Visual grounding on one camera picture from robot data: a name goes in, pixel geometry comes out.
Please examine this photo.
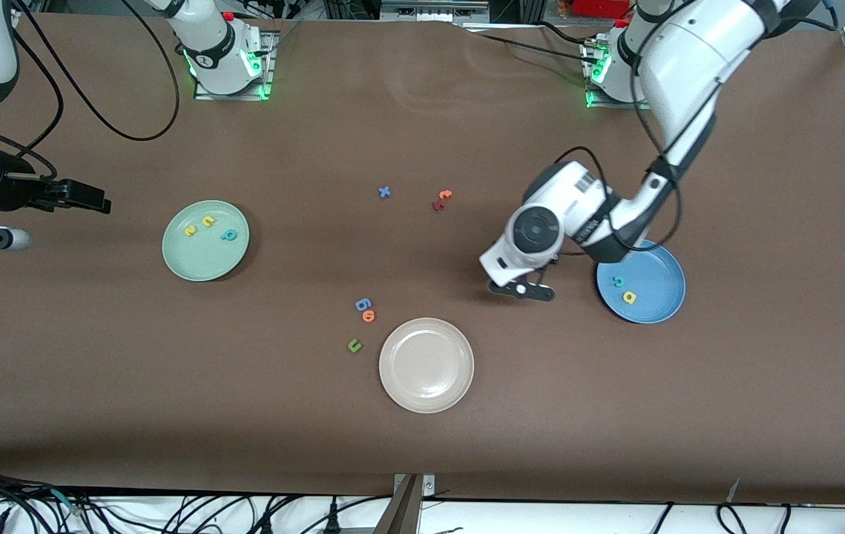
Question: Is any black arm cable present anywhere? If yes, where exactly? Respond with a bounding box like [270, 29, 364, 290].
[0, 0, 181, 186]
[552, 0, 838, 253]

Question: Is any brown table cover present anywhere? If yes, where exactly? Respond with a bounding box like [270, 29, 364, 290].
[0, 11, 845, 507]

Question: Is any red box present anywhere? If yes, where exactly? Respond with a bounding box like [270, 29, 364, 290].
[572, 0, 634, 19]

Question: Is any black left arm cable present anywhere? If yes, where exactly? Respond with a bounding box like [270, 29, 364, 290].
[552, 0, 838, 253]

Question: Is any blue plate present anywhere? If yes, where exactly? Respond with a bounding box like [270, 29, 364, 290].
[596, 239, 687, 325]

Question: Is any green plate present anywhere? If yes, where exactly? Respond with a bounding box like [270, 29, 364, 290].
[162, 200, 251, 283]

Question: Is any grey metal rack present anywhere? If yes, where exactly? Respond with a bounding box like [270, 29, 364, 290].
[380, 0, 490, 23]

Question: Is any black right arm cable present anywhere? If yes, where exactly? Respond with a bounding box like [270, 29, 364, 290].
[0, 0, 181, 186]

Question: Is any green cable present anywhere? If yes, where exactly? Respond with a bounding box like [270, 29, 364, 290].
[50, 488, 89, 516]

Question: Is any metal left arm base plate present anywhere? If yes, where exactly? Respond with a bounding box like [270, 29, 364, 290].
[584, 41, 653, 111]

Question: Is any small metal bracket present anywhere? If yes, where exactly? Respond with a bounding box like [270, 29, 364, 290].
[393, 473, 436, 499]

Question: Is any aluminium profile bar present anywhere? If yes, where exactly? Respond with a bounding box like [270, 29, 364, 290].
[372, 475, 423, 534]

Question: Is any beige plate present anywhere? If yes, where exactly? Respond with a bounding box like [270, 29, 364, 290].
[378, 317, 476, 414]

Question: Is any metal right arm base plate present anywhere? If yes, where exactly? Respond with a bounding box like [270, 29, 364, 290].
[194, 33, 274, 101]

